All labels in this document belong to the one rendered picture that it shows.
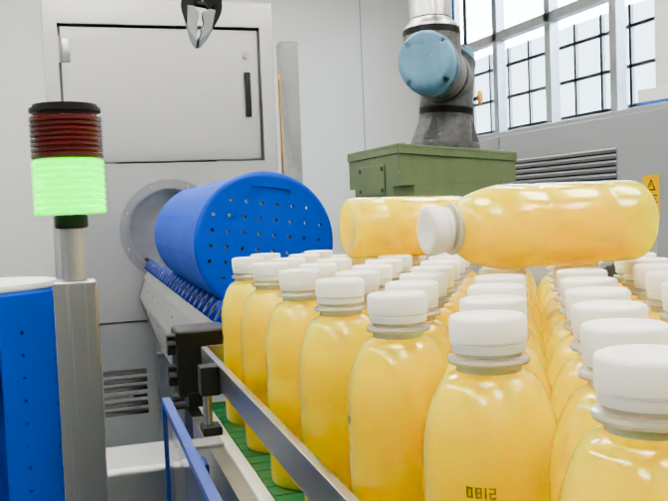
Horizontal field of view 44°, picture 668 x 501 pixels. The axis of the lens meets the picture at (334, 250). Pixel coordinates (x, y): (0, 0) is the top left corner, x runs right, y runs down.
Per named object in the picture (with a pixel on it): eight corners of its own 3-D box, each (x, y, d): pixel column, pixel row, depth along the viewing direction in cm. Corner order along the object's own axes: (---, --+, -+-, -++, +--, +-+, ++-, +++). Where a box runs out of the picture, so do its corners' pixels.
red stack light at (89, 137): (102, 161, 80) (100, 119, 79) (104, 156, 74) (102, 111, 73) (32, 162, 78) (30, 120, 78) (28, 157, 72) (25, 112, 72)
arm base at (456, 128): (462, 159, 190) (464, 115, 189) (491, 153, 175) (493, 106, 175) (400, 155, 186) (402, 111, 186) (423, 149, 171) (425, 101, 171)
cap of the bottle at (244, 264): (256, 272, 99) (256, 257, 99) (227, 272, 100) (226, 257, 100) (268, 269, 103) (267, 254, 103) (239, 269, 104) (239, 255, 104)
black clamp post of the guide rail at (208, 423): (219, 428, 98) (215, 362, 98) (223, 434, 96) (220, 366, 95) (200, 430, 98) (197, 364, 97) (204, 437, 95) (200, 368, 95)
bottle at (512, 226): (675, 209, 68) (469, 219, 63) (644, 275, 72) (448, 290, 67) (629, 164, 73) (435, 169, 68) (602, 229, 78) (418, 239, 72)
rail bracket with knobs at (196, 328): (236, 391, 119) (233, 319, 119) (246, 402, 112) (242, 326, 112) (166, 398, 116) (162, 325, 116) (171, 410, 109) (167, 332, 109)
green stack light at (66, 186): (105, 213, 80) (102, 161, 80) (107, 213, 74) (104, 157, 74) (35, 216, 78) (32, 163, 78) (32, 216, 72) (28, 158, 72)
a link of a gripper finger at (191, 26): (194, 50, 191) (199, 9, 190) (197, 48, 185) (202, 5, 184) (181, 48, 190) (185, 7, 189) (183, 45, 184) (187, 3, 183)
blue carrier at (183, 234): (245, 284, 253) (253, 192, 253) (327, 318, 169) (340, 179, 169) (149, 277, 245) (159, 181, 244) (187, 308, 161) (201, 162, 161)
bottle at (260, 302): (323, 443, 91) (316, 274, 90) (278, 460, 86) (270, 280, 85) (277, 433, 95) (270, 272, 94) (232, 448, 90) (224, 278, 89)
